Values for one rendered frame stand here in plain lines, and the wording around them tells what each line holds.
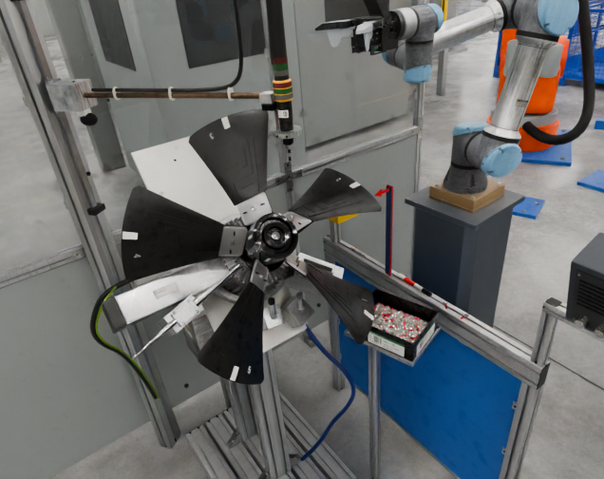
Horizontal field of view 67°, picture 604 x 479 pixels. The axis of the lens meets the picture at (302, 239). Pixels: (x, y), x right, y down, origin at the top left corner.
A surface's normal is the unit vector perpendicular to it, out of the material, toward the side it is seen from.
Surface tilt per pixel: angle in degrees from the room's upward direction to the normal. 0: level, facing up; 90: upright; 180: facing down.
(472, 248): 90
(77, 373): 90
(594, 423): 0
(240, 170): 59
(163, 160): 50
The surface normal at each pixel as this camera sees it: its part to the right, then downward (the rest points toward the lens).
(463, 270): -0.12, 0.52
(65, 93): -0.32, 0.51
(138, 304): 0.40, -0.26
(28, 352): 0.58, 0.38
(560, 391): -0.08, -0.85
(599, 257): -0.29, -0.73
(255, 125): -0.08, -0.18
